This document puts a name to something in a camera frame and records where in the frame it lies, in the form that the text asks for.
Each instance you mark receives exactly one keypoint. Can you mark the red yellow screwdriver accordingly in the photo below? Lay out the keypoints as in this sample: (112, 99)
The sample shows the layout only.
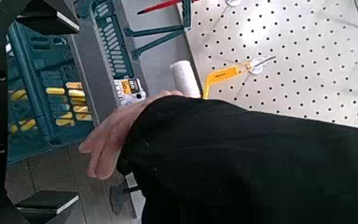
(158, 6)

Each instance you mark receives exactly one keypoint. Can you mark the black sleeved person forearm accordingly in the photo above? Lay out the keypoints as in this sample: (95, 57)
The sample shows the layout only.
(245, 168)

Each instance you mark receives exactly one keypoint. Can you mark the grey teal folding crate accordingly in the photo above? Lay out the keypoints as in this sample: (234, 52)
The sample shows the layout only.
(87, 62)

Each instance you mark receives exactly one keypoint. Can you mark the bare person hand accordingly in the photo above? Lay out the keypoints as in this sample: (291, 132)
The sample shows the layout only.
(112, 140)

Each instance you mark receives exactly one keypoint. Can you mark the white pegboard hook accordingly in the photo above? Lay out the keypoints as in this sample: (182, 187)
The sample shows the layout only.
(233, 2)
(256, 66)

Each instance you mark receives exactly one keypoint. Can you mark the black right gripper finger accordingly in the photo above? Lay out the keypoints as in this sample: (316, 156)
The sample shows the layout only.
(49, 18)
(48, 202)

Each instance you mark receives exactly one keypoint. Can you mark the black pegboard stand leg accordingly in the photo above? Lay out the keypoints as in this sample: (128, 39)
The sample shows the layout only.
(116, 199)

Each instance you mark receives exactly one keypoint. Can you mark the white perforated pegboard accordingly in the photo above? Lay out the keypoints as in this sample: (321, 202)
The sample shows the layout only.
(292, 77)

